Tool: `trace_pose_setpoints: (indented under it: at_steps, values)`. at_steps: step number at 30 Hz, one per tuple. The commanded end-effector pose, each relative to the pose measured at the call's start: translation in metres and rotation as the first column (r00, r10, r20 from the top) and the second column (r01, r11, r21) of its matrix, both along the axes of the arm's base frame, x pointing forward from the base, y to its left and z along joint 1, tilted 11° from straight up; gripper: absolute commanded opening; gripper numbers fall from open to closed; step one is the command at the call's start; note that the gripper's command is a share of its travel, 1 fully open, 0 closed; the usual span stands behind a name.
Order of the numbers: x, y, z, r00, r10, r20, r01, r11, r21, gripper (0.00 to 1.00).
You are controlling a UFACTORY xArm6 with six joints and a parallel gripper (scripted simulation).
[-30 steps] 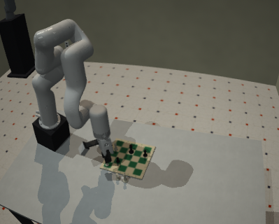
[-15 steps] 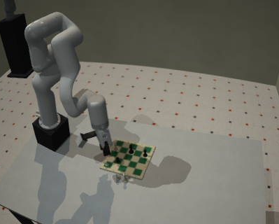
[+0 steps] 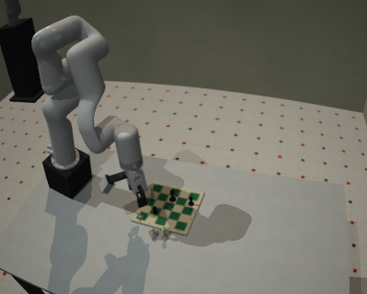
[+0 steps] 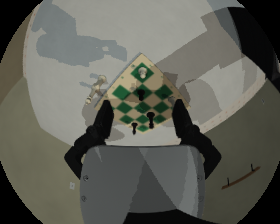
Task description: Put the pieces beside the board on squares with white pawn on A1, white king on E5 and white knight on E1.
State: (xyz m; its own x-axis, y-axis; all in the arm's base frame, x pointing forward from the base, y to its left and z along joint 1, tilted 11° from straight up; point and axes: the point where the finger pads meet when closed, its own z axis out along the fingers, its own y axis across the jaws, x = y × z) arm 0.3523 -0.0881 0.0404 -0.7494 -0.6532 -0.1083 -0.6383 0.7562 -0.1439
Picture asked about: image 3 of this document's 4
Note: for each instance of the green and cream chessboard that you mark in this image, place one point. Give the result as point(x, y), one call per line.
point(176, 216)

